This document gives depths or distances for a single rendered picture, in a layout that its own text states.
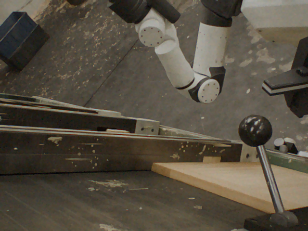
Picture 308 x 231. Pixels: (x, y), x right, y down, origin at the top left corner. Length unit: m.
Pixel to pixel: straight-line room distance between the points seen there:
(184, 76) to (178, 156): 0.28
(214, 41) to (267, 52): 1.76
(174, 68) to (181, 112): 1.77
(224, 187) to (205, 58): 0.51
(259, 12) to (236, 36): 2.12
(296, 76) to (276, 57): 2.24
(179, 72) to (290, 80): 0.58
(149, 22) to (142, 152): 0.34
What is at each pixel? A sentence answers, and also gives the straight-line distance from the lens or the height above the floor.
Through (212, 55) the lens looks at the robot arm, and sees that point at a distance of 1.13.
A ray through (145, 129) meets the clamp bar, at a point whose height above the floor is 0.97.
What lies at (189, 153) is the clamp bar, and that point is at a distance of 0.93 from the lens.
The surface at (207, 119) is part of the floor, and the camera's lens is 2.67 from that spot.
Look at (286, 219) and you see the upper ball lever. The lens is 0.43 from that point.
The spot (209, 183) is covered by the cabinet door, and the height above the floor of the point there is 1.31.
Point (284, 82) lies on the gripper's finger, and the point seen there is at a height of 1.51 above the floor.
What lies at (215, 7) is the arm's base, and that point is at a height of 1.32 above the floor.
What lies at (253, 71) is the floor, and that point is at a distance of 2.78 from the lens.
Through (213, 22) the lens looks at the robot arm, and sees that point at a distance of 1.11.
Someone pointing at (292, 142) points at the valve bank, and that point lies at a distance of 1.42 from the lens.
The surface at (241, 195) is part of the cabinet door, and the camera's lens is 0.70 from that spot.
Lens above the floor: 1.90
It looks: 40 degrees down
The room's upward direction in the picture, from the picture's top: 43 degrees counter-clockwise
